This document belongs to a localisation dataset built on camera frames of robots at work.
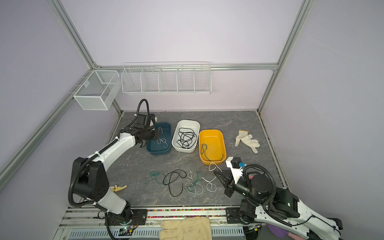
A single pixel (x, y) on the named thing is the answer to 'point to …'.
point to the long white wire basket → (167, 78)
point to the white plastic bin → (193, 124)
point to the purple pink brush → (281, 233)
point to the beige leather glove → (191, 228)
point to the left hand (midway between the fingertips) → (158, 134)
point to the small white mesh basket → (98, 92)
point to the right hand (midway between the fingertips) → (215, 173)
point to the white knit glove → (247, 138)
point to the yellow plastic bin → (212, 146)
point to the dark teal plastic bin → (162, 146)
